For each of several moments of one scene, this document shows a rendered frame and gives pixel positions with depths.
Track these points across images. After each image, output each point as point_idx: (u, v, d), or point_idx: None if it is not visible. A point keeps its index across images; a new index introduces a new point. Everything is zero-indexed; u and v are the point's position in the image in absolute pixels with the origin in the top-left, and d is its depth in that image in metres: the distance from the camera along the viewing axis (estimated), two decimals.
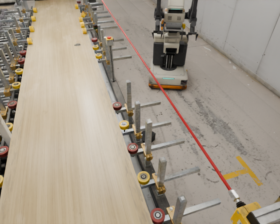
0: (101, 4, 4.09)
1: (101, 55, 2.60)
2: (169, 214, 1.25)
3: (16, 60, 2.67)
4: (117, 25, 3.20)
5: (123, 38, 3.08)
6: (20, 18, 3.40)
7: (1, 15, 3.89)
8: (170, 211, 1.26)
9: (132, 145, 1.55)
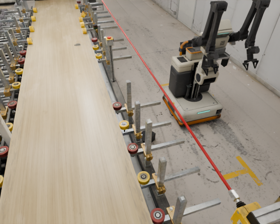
0: (101, 4, 4.09)
1: (101, 55, 2.60)
2: (169, 214, 1.25)
3: (16, 60, 2.67)
4: (117, 25, 3.20)
5: (123, 38, 3.08)
6: (20, 18, 3.40)
7: (1, 15, 3.89)
8: (170, 211, 1.26)
9: (132, 145, 1.55)
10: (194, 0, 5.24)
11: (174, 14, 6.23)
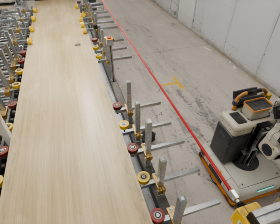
0: (101, 4, 4.09)
1: (101, 55, 2.60)
2: (169, 214, 1.25)
3: (16, 60, 2.67)
4: (117, 25, 3.20)
5: (123, 38, 3.08)
6: (20, 18, 3.40)
7: (1, 15, 3.89)
8: (170, 211, 1.26)
9: (132, 145, 1.55)
10: (194, 0, 5.24)
11: (174, 14, 6.23)
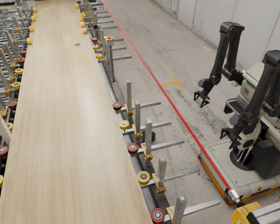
0: (101, 4, 4.09)
1: (101, 55, 2.60)
2: (169, 214, 1.25)
3: (16, 60, 2.67)
4: (117, 25, 3.20)
5: (123, 38, 3.08)
6: (20, 18, 3.40)
7: (1, 15, 3.89)
8: (170, 211, 1.26)
9: (132, 145, 1.55)
10: (194, 0, 5.24)
11: (174, 14, 6.23)
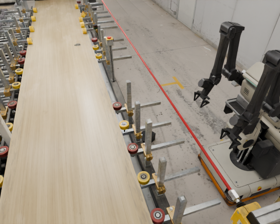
0: (101, 4, 4.09)
1: (101, 55, 2.60)
2: (169, 214, 1.25)
3: (16, 60, 2.67)
4: (117, 25, 3.20)
5: (123, 38, 3.08)
6: (20, 18, 3.40)
7: (1, 15, 3.89)
8: (170, 211, 1.26)
9: (132, 145, 1.55)
10: (194, 0, 5.24)
11: (174, 14, 6.23)
